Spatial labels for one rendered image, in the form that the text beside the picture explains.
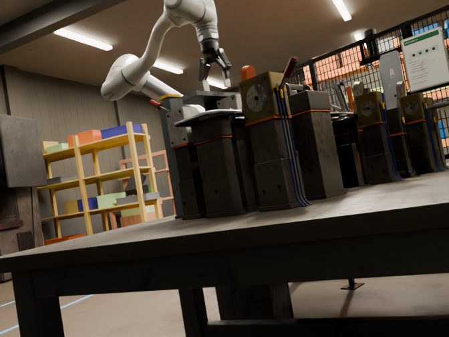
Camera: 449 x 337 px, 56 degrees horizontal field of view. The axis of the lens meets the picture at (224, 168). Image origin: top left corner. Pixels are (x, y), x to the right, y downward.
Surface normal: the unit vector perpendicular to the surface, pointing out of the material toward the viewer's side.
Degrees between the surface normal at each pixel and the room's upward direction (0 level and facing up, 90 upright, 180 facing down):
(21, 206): 90
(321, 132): 90
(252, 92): 90
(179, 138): 90
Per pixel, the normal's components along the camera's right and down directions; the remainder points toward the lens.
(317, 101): 0.69, -0.15
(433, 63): -0.70, 0.08
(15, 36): -0.43, 0.03
